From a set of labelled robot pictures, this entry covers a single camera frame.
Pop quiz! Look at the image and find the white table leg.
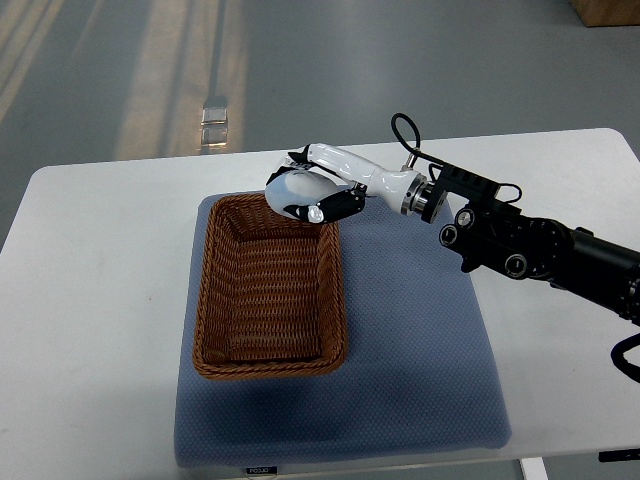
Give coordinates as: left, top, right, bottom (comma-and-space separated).
519, 457, 549, 480

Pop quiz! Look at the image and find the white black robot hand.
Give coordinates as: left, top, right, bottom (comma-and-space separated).
266, 144, 432, 224

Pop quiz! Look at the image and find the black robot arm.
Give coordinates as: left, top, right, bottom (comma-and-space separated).
402, 165, 639, 323

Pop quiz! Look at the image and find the blue quilted cushion mat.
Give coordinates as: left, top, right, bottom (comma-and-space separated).
174, 197, 511, 468

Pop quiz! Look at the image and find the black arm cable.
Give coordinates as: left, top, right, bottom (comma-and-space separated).
598, 333, 640, 463

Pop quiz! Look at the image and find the brown wicker basket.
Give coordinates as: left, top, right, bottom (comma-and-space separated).
192, 193, 348, 380

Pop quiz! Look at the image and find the blue round plush toy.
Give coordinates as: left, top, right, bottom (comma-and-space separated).
264, 169, 339, 218

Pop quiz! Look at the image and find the brown cardboard box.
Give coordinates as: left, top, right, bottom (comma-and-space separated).
570, 0, 639, 27

